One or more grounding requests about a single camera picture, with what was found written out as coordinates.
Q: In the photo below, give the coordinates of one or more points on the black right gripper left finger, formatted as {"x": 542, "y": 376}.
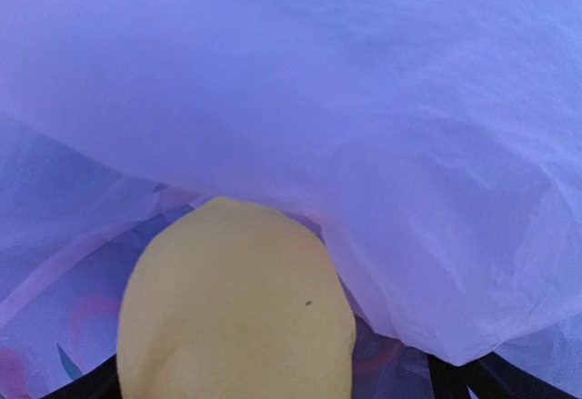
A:
{"x": 101, "y": 383}

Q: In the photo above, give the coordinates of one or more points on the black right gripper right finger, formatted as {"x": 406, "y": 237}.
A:
{"x": 489, "y": 377}

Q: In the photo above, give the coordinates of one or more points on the yellow lemon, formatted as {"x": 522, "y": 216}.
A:
{"x": 235, "y": 300}

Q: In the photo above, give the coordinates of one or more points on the pink plastic bag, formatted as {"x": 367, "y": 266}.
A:
{"x": 434, "y": 146}

